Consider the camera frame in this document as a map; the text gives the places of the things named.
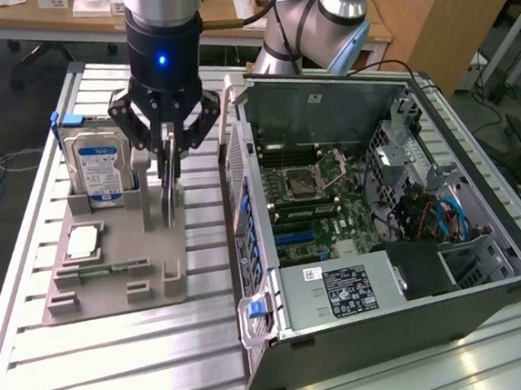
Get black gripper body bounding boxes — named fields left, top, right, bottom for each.
left=114, top=4, right=210, bottom=127

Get green GPU with black cooler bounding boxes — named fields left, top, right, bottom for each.
left=152, top=122, right=189, bottom=234

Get hard disk with blue label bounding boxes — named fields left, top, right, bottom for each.
left=55, top=126, right=135, bottom=215

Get blue disk caddy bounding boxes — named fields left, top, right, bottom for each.
left=44, top=111, right=145, bottom=194

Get white flat box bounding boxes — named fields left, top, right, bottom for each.
left=71, top=0, right=114, bottom=22

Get blue expansion card retainer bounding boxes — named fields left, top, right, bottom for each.
left=229, top=174, right=273, bottom=292

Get white paper stack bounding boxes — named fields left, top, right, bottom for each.
left=230, top=0, right=270, bottom=33

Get black office chair base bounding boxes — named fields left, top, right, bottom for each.
left=4, top=37, right=76, bottom=96

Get CPU socket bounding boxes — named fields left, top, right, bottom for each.
left=277, top=164, right=326, bottom=205

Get metal socket cover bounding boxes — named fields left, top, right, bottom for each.
left=314, top=145, right=352, bottom=185

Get CPU with white cover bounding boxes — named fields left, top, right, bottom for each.
left=65, top=225, right=103, bottom=262

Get wooden desk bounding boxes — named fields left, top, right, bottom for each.
left=0, top=0, right=397, bottom=75

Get black expansion slot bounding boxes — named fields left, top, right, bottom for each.
left=271, top=219, right=314, bottom=237

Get blue expansion slot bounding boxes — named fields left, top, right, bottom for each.
left=273, top=229, right=316, bottom=250

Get green RAM stick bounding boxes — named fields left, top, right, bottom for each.
left=75, top=258, right=135, bottom=284

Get green motherboard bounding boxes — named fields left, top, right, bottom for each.
left=243, top=125, right=385, bottom=277

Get grey parts rack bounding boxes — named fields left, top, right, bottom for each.
left=41, top=138, right=200, bottom=339

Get silver chipset heatsink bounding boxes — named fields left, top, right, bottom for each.
left=335, top=241, right=358, bottom=260

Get blue case latch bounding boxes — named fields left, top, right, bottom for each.
left=247, top=297, right=265, bottom=320

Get perforated metal drive cage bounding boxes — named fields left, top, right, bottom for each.
left=361, top=117, right=439, bottom=220

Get grey power supply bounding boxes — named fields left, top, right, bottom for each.
left=273, top=242, right=410, bottom=351

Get wooden cabinet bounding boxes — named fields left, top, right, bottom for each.
left=356, top=0, right=509, bottom=102

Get open grey PC case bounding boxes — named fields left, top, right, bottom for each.
left=196, top=57, right=521, bottom=390

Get metal disk bay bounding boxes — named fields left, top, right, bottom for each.
left=433, top=228, right=521, bottom=299

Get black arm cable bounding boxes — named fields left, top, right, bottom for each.
left=200, top=0, right=283, bottom=38

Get white floor cable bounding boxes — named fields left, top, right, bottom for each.
left=0, top=144, right=45, bottom=175

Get black case power cable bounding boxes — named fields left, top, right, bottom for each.
left=352, top=55, right=440, bottom=91

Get red and black wire bundle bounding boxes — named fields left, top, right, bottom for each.
left=396, top=192, right=444, bottom=245

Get blue SATA wire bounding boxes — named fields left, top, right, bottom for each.
left=434, top=205, right=455, bottom=243
left=441, top=195, right=474, bottom=242

